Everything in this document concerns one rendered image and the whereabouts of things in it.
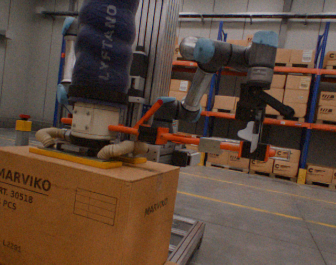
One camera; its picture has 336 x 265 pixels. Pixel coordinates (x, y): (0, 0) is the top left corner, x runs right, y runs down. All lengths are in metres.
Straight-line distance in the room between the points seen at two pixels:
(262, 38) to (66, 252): 0.88
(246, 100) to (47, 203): 0.71
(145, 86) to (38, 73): 11.55
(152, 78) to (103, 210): 1.14
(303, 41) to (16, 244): 9.47
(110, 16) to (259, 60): 0.52
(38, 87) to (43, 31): 2.32
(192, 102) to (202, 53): 0.64
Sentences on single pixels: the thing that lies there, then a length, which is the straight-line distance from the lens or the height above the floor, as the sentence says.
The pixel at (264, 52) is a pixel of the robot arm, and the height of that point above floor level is 1.36.
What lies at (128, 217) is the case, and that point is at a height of 0.84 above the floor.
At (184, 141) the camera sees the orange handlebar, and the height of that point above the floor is 1.07.
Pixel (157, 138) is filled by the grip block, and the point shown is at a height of 1.06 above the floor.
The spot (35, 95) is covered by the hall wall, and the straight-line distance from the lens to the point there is 13.23.
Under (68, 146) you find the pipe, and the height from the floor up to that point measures 0.99.
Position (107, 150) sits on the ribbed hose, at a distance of 0.94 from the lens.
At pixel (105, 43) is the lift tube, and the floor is 1.36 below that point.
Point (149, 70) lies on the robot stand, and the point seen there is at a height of 1.43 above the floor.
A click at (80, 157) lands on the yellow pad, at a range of 0.98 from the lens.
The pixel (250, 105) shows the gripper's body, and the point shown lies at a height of 1.21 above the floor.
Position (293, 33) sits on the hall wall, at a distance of 9.96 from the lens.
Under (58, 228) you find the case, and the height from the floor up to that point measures 0.74.
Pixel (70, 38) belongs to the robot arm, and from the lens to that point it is 1.87.
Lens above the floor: 1.12
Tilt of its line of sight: 3 degrees down
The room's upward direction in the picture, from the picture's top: 8 degrees clockwise
